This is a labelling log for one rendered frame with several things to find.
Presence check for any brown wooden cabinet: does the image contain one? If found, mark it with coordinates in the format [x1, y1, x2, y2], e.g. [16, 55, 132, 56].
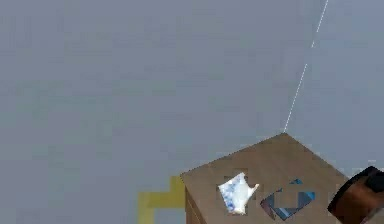
[180, 132, 384, 224]

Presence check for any blue flat book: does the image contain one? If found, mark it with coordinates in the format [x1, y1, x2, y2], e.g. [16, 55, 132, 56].
[259, 178, 316, 222]

